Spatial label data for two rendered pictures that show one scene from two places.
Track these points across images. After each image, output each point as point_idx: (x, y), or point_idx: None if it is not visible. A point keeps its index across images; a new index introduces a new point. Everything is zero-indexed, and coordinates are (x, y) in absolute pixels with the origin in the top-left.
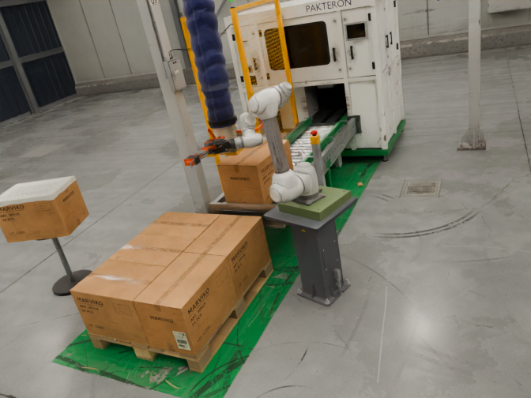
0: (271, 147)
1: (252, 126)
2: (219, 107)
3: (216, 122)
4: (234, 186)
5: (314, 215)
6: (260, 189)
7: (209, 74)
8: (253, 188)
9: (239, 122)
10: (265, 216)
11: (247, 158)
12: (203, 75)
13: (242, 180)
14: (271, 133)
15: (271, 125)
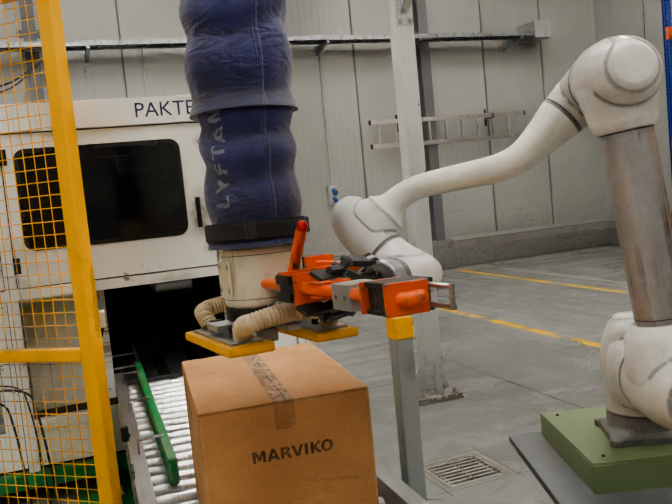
0: (658, 225)
1: (398, 233)
2: (281, 170)
3: (275, 222)
4: (263, 490)
5: None
6: (371, 473)
7: (268, 45)
8: (343, 477)
9: (350, 221)
10: None
11: (282, 383)
12: (244, 45)
13: (305, 455)
14: (659, 174)
15: (657, 147)
